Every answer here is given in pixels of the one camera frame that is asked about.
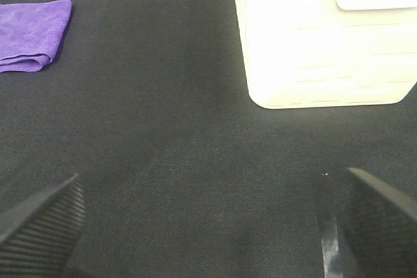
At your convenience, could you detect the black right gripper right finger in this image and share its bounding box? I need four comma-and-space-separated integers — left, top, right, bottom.
338, 167, 416, 277

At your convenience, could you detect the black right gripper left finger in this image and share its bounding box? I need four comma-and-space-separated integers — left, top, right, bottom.
1, 174, 85, 277

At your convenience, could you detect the purple folded towel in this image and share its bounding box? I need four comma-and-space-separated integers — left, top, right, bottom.
1, 0, 72, 73

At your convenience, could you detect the white plastic storage bin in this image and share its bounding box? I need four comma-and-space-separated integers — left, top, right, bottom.
235, 0, 416, 109

